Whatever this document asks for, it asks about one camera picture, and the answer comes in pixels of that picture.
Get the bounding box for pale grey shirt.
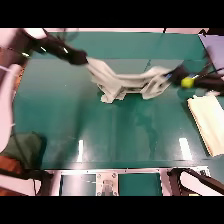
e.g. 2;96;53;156
86;57;175;105

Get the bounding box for dark green garment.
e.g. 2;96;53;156
0;131;48;170

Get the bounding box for cream folded garment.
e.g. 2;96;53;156
186;94;224;158

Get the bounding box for brown garment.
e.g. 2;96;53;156
0;154;26;197

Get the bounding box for silver frame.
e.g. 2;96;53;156
42;166;214;197

